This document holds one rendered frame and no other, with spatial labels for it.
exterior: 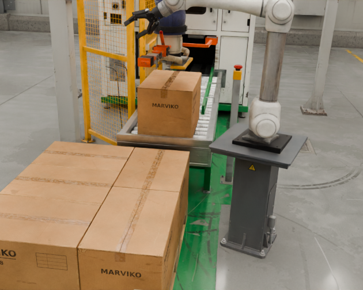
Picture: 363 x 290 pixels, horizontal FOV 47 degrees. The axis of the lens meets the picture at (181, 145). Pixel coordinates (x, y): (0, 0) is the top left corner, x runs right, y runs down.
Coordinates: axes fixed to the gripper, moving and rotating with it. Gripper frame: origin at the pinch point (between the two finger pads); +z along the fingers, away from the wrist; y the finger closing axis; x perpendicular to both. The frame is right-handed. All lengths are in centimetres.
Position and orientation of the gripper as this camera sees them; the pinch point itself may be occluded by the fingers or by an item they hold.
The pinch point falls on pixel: (132, 30)
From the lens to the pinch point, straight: 257.4
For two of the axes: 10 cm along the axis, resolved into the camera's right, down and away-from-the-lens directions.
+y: -4.3, -3.3, -8.4
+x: 3.1, 8.2, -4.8
